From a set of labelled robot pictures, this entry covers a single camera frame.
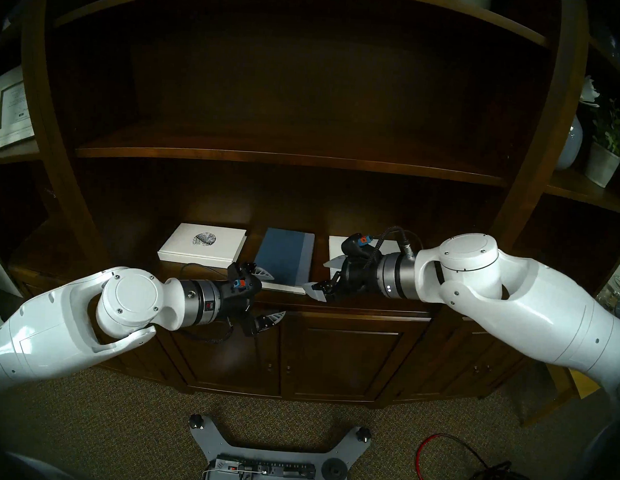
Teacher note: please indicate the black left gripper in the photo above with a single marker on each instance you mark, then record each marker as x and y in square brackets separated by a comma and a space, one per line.
[236, 308]

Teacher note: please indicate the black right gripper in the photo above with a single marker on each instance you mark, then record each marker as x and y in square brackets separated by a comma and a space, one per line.
[362, 276]

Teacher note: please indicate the white book pale blue spine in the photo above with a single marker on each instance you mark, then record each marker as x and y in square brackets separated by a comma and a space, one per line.
[338, 248]

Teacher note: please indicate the blue cover hardback book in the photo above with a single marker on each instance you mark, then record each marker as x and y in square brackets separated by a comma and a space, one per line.
[283, 256]

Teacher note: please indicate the white book with round print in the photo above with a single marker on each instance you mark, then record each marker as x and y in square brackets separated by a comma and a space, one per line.
[195, 249]

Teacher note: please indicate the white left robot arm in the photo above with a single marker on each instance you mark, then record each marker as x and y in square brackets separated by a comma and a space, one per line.
[78, 323]

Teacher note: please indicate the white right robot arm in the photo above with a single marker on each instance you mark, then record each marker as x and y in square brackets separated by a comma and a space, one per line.
[519, 305]

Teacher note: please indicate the dark brown wooden bookcase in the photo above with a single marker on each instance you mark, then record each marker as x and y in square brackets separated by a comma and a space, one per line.
[293, 158]

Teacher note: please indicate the black star knob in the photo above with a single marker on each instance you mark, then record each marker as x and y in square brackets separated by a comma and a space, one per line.
[195, 421]
[364, 434]

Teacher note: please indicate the black power strip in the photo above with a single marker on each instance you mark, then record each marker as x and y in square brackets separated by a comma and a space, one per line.
[277, 469]

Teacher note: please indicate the round black rubber foot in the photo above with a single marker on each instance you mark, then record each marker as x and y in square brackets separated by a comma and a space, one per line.
[334, 471]

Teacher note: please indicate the white round vase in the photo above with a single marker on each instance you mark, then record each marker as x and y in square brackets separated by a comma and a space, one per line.
[571, 147]

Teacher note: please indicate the light wooden side table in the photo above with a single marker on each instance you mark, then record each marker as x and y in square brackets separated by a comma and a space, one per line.
[587, 386]

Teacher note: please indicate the clear glass jar with sticks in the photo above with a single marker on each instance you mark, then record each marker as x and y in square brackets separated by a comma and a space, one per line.
[613, 289]

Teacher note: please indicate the green plant in white pot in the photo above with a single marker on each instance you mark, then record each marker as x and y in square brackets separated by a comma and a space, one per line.
[601, 164]

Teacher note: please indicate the white framed certificate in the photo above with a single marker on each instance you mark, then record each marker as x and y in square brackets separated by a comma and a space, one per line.
[11, 107]

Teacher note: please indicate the white artificial flower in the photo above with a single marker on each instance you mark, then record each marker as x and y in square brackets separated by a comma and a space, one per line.
[589, 91]

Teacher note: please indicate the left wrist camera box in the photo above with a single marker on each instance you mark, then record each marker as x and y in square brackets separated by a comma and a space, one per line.
[239, 282]

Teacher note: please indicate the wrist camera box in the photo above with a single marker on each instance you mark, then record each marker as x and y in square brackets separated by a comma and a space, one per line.
[359, 243]
[239, 282]

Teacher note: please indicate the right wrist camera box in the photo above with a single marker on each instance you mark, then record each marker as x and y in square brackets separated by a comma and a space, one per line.
[359, 243]

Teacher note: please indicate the grey metal robot base plate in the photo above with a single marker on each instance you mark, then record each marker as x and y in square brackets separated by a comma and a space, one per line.
[227, 444]

